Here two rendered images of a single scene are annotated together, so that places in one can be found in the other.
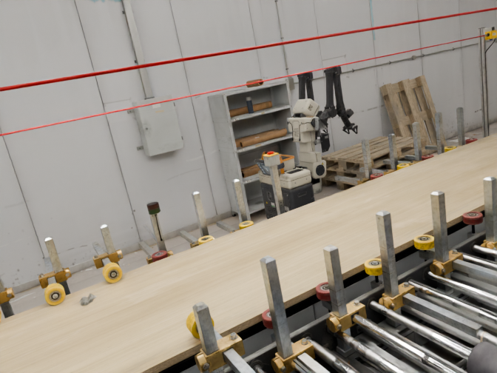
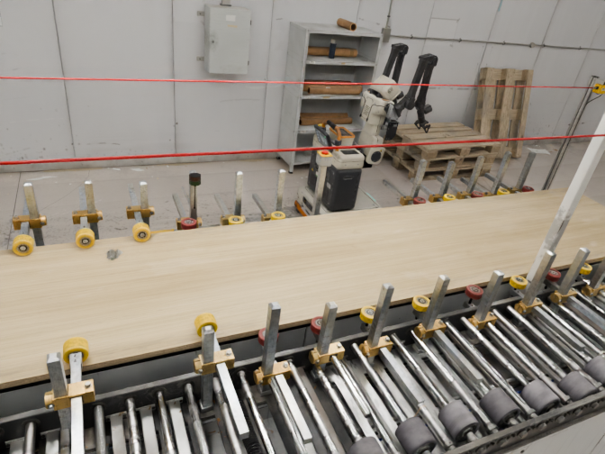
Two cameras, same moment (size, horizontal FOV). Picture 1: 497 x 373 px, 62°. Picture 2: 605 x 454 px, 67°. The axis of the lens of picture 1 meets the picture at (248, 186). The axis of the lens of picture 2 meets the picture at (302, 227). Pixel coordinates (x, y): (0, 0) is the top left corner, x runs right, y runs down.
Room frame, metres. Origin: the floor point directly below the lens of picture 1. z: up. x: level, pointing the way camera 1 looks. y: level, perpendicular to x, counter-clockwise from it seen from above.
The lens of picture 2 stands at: (-0.08, -0.04, 2.21)
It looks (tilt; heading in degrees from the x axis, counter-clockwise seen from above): 31 degrees down; 359
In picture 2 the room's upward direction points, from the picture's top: 8 degrees clockwise
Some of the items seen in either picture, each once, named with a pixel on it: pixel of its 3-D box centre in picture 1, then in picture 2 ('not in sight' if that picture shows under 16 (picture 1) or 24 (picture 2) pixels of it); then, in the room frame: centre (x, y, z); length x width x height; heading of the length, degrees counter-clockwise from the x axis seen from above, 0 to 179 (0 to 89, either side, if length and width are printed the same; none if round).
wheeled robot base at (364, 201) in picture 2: not in sight; (338, 208); (3.76, -0.45, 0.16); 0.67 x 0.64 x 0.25; 116
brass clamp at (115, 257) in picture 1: (108, 258); (139, 211); (1.96, 0.76, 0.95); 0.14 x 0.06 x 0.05; 116
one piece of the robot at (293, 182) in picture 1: (289, 192); (338, 167); (3.72, -0.37, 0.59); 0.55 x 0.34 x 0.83; 26
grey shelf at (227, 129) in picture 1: (259, 150); (326, 101); (5.12, -0.22, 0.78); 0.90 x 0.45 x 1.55; 116
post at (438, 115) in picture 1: (440, 143); (497, 181); (3.08, -1.50, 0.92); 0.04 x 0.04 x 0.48; 26
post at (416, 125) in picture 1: (418, 154); (471, 186); (2.97, -1.28, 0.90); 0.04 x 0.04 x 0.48; 26
